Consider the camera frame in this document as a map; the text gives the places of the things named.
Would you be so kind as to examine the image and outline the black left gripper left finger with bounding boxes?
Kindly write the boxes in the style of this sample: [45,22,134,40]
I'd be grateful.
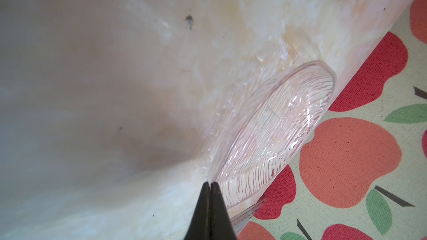
[184,182,211,240]

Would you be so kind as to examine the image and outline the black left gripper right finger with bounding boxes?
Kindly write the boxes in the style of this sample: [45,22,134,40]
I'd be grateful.
[210,182,237,240]

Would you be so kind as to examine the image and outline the clear glass round plate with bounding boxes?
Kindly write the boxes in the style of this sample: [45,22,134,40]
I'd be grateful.
[203,61,336,210]

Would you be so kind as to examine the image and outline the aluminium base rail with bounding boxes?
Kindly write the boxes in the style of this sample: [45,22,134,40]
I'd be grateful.
[230,195,265,236]

